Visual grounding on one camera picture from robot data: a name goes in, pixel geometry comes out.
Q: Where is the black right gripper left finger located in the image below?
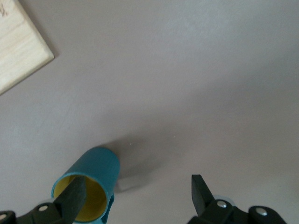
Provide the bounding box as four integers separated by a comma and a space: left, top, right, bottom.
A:
0, 176, 87, 224

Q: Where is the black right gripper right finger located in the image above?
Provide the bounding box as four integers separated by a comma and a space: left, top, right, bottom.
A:
189, 175, 287, 224

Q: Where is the teal cup yellow inside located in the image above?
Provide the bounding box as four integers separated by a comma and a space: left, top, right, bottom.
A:
50, 146, 121, 224

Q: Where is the wooden cutting board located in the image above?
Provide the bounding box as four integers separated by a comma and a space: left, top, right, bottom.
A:
0, 0, 55, 96

